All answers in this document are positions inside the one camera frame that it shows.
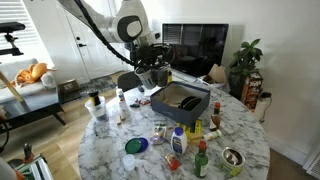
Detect orange snack box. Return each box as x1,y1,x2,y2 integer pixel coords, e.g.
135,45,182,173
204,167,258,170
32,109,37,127
241,72,263,112

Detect black office chair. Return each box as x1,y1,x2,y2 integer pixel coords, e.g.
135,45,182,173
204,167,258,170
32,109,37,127
117,71,141,91

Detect small red cap bottle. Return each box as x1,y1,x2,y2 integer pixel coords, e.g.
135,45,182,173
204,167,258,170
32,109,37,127
165,153,180,170

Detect large clear plastic cup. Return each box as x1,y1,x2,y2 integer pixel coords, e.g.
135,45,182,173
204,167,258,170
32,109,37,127
85,96,108,121

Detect navy blue cardboard box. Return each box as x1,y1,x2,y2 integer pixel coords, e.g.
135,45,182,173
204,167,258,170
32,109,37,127
150,81,210,126

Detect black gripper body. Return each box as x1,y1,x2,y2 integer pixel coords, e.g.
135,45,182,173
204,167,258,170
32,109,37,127
130,43,172,70

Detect black round object in box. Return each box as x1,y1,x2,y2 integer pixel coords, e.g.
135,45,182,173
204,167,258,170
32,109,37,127
179,96,201,111

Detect small black green tool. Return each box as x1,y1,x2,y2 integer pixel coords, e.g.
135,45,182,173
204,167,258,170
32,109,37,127
130,103,140,108

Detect blue plastic lid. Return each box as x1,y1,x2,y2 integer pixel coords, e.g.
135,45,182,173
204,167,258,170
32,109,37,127
138,137,149,153

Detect red candy wrappers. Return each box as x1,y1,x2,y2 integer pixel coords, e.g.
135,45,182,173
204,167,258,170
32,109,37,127
135,99,151,106

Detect white spray bottle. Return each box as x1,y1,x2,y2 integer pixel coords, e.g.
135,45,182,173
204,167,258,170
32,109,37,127
116,88,128,121

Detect white bottle blue cap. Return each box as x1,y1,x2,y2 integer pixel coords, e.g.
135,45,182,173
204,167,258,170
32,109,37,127
171,127,187,155

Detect small white green bottle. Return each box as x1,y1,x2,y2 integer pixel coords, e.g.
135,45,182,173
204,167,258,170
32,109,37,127
203,130,222,141

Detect grey sofa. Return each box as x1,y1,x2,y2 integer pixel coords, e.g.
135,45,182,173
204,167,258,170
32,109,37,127
0,72,66,131

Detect small clear plastic cup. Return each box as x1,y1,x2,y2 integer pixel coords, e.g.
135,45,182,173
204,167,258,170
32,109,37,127
122,154,135,171

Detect dark grey cup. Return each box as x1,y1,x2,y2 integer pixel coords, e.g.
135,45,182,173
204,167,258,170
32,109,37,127
154,66,169,87

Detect snack packet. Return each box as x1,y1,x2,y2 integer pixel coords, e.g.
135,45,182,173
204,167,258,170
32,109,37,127
150,124,167,145

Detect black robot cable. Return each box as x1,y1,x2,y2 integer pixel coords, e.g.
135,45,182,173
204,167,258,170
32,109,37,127
73,0,148,69

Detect potted green plant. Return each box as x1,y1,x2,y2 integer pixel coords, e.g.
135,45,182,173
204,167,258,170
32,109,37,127
228,38,263,100

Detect orange plush toy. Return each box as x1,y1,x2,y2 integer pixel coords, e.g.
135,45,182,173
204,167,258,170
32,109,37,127
10,63,56,87

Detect grey metal cup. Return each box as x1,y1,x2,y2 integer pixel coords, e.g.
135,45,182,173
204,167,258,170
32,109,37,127
134,67,156,89

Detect green plastic lid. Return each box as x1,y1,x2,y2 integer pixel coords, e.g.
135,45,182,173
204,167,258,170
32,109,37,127
125,138,142,154

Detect green glass bottle red cap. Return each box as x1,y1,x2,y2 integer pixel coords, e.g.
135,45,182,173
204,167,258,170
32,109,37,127
194,140,209,178

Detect hot sauce bottle red cap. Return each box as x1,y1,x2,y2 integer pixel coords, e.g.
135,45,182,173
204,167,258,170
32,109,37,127
209,102,221,131

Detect black computer monitor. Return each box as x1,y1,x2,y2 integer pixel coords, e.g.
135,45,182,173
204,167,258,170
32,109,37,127
162,23,229,77

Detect green open tin can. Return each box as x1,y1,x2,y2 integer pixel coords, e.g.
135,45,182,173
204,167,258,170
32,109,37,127
220,147,245,177

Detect brown paper bag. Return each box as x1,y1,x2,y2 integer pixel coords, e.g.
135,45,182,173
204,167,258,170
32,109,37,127
203,64,226,84

